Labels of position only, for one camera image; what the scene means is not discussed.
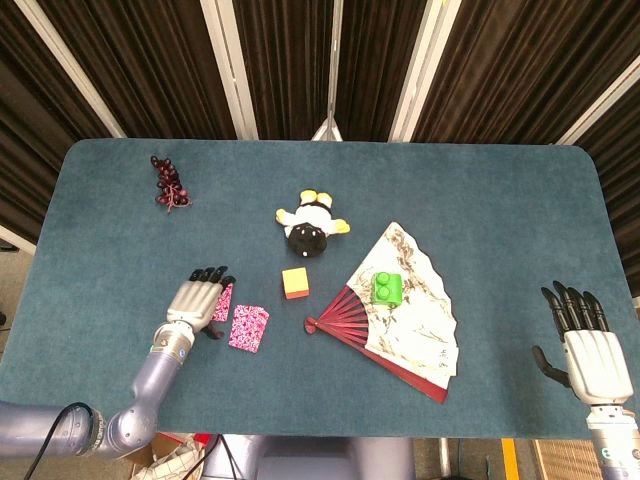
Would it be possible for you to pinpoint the black torso cable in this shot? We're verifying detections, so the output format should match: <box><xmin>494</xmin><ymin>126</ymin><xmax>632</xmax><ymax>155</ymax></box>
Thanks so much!
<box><xmin>201</xmin><ymin>433</ymin><xmax>242</xmax><ymax>480</ymax></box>

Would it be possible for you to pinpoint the pink patterned card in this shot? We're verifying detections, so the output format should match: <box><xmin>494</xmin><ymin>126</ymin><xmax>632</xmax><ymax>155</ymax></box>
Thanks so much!
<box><xmin>211</xmin><ymin>282</ymin><xmax>235</xmax><ymax>323</ymax></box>
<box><xmin>228</xmin><ymin>303</ymin><xmax>270</xmax><ymax>354</ymax></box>

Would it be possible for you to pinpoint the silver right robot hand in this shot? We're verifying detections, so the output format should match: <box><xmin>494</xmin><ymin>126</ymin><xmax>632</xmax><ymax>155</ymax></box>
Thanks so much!
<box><xmin>531</xmin><ymin>280</ymin><xmax>635</xmax><ymax>406</ymax></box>

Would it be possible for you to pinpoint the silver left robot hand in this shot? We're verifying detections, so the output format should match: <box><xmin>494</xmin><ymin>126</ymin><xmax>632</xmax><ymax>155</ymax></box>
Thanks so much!
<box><xmin>165</xmin><ymin>266</ymin><xmax>236</xmax><ymax>340</ymax></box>

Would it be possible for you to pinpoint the red ribbed paper folding fan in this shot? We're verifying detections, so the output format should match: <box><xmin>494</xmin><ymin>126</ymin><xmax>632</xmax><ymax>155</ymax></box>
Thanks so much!
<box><xmin>302</xmin><ymin>221</ymin><xmax>460</xmax><ymax>404</ymax></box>

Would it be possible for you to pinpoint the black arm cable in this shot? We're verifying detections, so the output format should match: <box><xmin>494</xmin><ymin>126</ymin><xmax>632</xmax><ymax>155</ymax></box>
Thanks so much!
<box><xmin>22</xmin><ymin>401</ymin><xmax>99</xmax><ymax>480</ymax></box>

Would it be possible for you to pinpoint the dark red grape bunch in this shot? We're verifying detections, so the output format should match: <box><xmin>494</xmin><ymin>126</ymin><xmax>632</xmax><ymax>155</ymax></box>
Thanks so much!
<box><xmin>149</xmin><ymin>154</ymin><xmax>194</xmax><ymax>214</ymax></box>

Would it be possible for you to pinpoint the thin white frame post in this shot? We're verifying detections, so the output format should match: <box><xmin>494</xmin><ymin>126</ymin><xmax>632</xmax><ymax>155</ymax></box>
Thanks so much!
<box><xmin>310</xmin><ymin>0</ymin><xmax>345</xmax><ymax>142</ymax></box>

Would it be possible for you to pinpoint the black white plush toy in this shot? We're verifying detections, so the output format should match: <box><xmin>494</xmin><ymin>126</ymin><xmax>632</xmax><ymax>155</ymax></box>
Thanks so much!
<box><xmin>274</xmin><ymin>188</ymin><xmax>351</xmax><ymax>259</ymax></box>

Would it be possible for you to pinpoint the cardboard box with paper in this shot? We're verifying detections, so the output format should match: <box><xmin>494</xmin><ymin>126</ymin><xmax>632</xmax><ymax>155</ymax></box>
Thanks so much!
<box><xmin>126</xmin><ymin>432</ymin><xmax>210</xmax><ymax>480</ymax></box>

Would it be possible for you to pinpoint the grey robot torso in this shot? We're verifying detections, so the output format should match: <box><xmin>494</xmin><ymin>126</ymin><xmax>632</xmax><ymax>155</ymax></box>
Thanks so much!
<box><xmin>219</xmin><ymin>434</ymin><xmax>417</xmax><ymax>480</ymax></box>

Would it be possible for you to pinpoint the green toy building brick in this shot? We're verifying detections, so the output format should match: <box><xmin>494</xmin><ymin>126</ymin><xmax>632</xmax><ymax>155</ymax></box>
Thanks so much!
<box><xmin>370</xmin><ymin>271</ymin><xmax>404</xmax><ymax>306</ymax></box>

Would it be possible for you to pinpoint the dark brown pleated curtain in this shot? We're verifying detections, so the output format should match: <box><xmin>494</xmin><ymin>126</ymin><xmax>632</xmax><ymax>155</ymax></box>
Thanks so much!
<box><xmin>0</xmin><ymin>0</ymin><xmax>115</xmax><ymax>247</ymax></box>
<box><xmin>411</xmin><ymin>0</ymin><xmax>640</xmax><ymax>147</ymax></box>
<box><xmin>574</xmin><ymin>84</ymin><xmax>640</xmax><ymax>304</ymax></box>
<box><xmin>35</xmin><ymin>0</ymin><xmax>237</xmax><ymax>141</ymax></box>
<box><xmin>231</xmin><ymin>0</ymin><xmax>335</xmax><ymax>142</ymax></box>
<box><xmin>338</xmin><ymin>0</ymin><xmax>432</xmax><ymax>143</ymax></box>

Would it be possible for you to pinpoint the yellow orange wooden cube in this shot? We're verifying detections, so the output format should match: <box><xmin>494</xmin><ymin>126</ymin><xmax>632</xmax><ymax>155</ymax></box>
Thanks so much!
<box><xmin>281</xmin><ymin>267</ymin><xmax>310</xmax><ymax>300</ymax></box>

